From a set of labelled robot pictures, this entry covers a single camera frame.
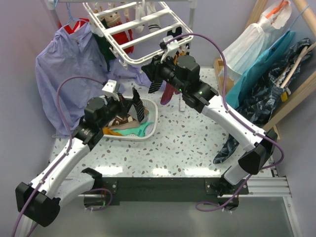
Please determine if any white perforated laundry basket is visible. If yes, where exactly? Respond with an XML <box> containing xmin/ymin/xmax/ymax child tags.
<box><xmin>103</xmin><ymin>98</ymin><xmax>158</xmax><ymax>141</ymax></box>

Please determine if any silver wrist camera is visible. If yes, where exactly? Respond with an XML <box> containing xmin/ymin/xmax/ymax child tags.
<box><xmin>159</xmin><ymin>36</ymin><xmax>189</xmax><ymax>62</ymax></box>
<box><xmin>102</xmin><ymin>79</ymin><xmax>120</xmax><ymax>98</ymax></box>

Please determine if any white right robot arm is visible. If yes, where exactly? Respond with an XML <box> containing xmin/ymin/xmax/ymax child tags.
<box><xmin>141</xmin><ymin>55</ymin><xmax>277</xmax><ymax>194</ymax></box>

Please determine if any dark blue patterned garment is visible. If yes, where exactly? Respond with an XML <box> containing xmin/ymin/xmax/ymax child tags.
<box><xmin>213</xmin><ymin>37</ymin><xmax>316</xmax><ymax>165</ymax></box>

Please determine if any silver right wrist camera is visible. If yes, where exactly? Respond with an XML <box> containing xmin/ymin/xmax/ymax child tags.
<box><xmin>159</xmin><ymin>36</ymin><xmax>189</xmax><ymax>62</ymax></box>

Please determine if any black white striped sock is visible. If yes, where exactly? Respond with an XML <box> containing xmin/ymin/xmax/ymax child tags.
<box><xmin>132</xmin><ymin>87</ymin><xmax>145</xmax><ymax>122</ymax></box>

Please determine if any white clip sock hanger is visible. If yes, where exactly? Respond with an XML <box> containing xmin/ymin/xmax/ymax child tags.
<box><xmin>82</xmin><ymin>0</ymin><xmax>195</xmax><ymax>69</ymax></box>

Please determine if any dark green dotted sock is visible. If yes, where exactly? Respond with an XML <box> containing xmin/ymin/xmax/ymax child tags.
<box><xmin>90</xmin><ymin>23</ymin><xmax>116</xmax><ymax>72</ymax></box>

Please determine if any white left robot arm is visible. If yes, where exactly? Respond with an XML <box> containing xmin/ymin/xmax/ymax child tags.
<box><xmin>15</xmin><ymin>95</ymin><xmax>133</xmax><ymax>227</ymax></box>

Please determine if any brown patterned sock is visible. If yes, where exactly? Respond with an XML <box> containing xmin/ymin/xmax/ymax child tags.
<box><xmin>108</xmin><ymin>116</ymin><xmax>140</xmax><ymax>130</ymax></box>

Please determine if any mint green sock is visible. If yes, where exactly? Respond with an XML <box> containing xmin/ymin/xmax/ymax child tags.
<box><xmin>117</xmin><ymin>122</ymin><xmax>154</xmax><ymax>137</ymax></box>

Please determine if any red hanging garment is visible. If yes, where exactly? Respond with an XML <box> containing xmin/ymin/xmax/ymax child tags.
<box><xmin>63</xmin><ymin>18</ymin><xmax>89</xmax><ymax>34</ymax></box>

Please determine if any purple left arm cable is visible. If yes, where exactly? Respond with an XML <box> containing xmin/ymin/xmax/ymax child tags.
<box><xmin>11</xmin><ymin>76</ymin><xmax>113</xmax><ymax>237</ymax></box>

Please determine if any maroon orange-cuff sock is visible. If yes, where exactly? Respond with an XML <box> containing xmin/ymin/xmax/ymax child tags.
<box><xmin>160</xmin><ymin>83</ymin><xmax>174</xmax><ymax>105</ymax></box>

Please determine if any light blue wire hanger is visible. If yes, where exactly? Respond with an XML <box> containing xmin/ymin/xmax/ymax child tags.
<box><xmin>52</xmin><ymin>0</ymin><xmax>80</xmax><ymax>27</ymax></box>

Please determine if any white pleated hanging garment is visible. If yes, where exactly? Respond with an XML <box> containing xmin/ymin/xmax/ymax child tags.
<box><xmin>223</xmin><ymin>0</ymin><xmax>292</xmax><ymax>83</ymax></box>

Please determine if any mustard yellow sock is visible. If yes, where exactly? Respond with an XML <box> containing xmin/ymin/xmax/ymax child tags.
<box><xmin>102</xmin><ymin>127</ymin><xmax>122</xmax><ymax>136</ymax></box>

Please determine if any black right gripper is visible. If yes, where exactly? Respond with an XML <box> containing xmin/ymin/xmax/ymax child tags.
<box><xmin>142</xmin><ymin>52</ymin><xmax>187</xmax><ymax>93</ymax></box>

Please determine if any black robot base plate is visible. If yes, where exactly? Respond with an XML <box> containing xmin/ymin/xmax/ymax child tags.
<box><xmin>79</xmin><ymin>176</ymin><xmax>250</xmax><ymax>212</ymax></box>

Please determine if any white black-striped hanging sock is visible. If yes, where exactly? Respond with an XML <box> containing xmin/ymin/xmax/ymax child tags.
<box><xmin>135</xmin><ymin>2</ymin><xmax>161</xmax><ymax>33</ymax></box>

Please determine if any navy patterned hanging sock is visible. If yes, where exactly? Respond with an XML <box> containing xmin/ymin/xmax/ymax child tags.
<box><xmin>166</xmin><ymin>26</ymin><xmax>183</xmax><ymax>41</ymax></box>

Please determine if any teal hanging shirt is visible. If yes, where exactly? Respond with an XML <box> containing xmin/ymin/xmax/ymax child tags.
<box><xmin>225</xmin><ymin>30</ymin><xmax>296</xmax><ymax>109</ymax></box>

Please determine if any red hanging sock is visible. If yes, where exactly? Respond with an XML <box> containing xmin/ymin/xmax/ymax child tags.
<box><xmin>113</xmin><ymin>29</ymin><xmax>134</xmax><ymax>54</ymax></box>

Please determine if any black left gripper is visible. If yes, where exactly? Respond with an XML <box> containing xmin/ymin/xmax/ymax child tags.
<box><xmin>99</xmin><ymin>92</ymin><xmax>134</xmax><ymax>129</ymax></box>

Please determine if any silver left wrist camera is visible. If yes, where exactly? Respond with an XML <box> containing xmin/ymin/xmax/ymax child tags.
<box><xmin>102</xmin><ymin>79</ymin><xmax>120</xmax><ymax>98</ymax></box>

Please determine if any lavender hanging shirt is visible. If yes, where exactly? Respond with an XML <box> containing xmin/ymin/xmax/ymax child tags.
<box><xmin>35</xmin><ymin>23</ymin><xmax>150</xmax><ymax>136</ymax></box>

